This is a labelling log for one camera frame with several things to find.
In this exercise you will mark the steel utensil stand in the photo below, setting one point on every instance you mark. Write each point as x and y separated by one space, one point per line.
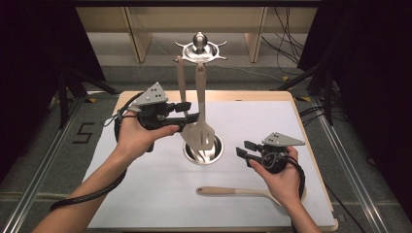
199 40

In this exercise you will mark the white paper sheet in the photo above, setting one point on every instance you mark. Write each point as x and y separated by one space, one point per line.
259 123

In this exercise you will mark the person's right hand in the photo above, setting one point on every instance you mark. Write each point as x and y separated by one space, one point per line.
285 184

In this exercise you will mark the beige slotted spatula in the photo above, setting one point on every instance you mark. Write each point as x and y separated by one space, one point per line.
201 97

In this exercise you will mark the metal floor rail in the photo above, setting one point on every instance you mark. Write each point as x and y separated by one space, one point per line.
353 168
42 168

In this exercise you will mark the light wooden shelf unit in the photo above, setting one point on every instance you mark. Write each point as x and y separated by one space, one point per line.
162 19

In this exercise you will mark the black stand legs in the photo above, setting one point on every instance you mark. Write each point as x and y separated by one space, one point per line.
327 97
63 97

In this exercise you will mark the person's left hand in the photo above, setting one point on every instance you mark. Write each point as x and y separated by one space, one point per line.
134 137

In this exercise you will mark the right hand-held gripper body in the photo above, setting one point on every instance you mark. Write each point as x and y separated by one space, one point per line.
275 158

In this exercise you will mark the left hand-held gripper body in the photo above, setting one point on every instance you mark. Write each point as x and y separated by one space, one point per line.
152 97

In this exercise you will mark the yellow tape piece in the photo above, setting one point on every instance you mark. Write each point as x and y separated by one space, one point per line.
304 98
285 78
92 100

